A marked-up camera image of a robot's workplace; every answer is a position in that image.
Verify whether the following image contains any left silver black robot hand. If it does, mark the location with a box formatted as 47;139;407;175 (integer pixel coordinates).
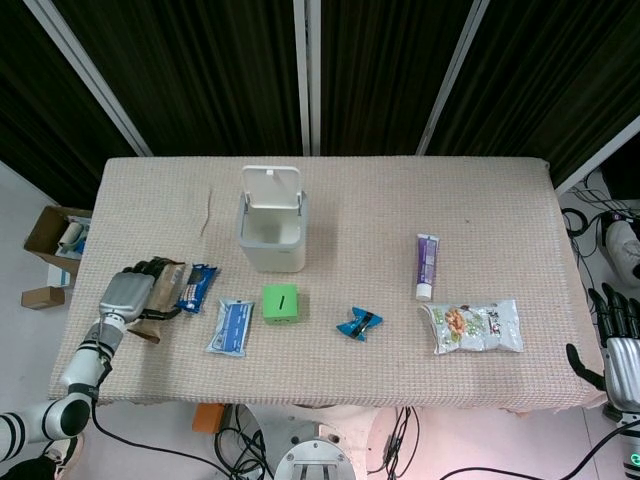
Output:
97;255;187;325

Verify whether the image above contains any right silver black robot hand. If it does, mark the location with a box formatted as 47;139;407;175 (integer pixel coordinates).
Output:
565;282;640;402

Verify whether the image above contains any brown paper snack bag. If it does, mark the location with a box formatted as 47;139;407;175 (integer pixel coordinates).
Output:
126;261;187;346

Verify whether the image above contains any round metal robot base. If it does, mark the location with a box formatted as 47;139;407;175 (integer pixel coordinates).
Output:
272;438;354;480

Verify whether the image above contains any white lidded trash bin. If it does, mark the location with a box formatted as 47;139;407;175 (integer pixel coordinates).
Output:
236;164;308;274

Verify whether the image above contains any white blue flat box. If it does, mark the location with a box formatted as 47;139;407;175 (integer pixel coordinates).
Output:
46;263;77;288

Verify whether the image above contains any dark blue cookie packet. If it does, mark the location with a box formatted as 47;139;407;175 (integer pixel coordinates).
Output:
176;263;220;316

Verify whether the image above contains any small closed cardboard box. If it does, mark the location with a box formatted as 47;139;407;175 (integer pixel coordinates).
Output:
20;285;67;312

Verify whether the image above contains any blue white wet wipes pack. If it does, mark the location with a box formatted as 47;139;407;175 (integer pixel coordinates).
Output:
204;295;256;358

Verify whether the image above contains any loose brown thread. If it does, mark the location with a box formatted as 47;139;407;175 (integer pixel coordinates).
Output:
199;186;214;237

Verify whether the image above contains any white sneaker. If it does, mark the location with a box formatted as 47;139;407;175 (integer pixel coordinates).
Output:
603;218;640;282

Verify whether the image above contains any orange box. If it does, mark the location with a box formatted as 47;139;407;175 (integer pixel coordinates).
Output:
191;403;227;434

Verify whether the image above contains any clear nut snack bag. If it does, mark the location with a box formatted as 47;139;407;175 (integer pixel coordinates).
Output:
419;298;524;356

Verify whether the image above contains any green foam number cube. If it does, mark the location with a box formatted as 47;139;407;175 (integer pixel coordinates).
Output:
261;282;302;329

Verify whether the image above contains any purple toothpaste tube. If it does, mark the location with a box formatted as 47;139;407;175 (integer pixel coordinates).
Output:
414;232;442;302

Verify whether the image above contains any crumpled blue taped wrapper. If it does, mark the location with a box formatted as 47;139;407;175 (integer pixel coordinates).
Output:
335;305;386;344

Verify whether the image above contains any beige waffle tablecloth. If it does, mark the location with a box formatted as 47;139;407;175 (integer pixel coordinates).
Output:
47;156;609;414

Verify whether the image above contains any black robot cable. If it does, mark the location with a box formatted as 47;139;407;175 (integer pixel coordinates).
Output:
91;398;227;480

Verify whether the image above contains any black cable bundle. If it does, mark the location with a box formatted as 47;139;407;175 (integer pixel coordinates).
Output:
213;403;275;480
560;169;640;291

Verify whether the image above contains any white partition frame post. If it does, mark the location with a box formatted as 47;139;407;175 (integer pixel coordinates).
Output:
23;0;154;157
553;113;640;197
416;0;490;156
292;0;322;157

